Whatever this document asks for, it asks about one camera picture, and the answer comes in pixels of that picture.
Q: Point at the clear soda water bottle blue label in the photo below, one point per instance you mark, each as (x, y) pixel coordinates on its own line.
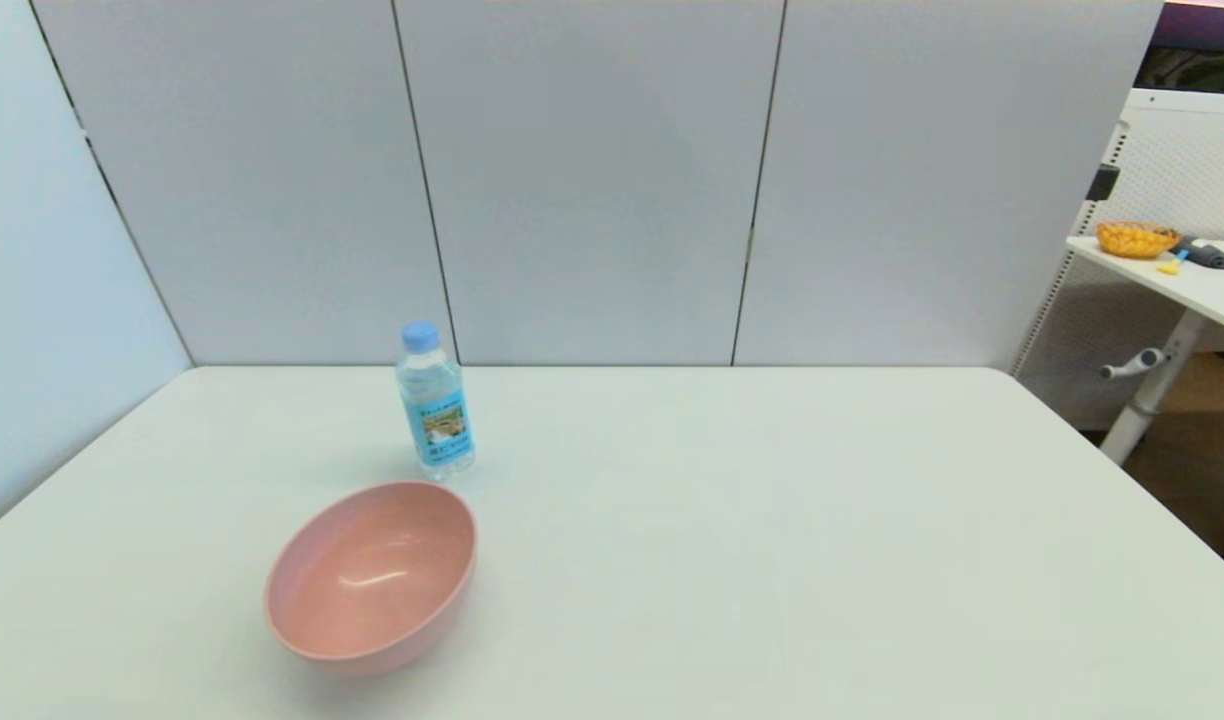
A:
(434, 410)

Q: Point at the white pegboard panel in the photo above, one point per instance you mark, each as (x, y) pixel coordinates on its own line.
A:
(1187, 160)

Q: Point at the small yellow item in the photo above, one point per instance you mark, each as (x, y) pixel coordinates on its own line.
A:
(1170, 266)

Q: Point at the orange bowl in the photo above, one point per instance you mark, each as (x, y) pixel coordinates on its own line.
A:
(1135, 240)

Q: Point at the green plant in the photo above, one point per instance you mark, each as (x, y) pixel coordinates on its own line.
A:
(1212, 72)

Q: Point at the white side desk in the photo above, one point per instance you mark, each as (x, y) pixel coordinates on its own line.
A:
(1217, 290)

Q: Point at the dark grey cloth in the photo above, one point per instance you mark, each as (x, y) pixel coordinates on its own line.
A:
(1217, 255)

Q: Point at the black clip on pegboard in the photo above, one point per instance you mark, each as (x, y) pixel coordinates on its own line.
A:
(1104, 183)

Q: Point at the pink plastic bowl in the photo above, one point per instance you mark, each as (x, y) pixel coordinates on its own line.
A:
(372, 580)

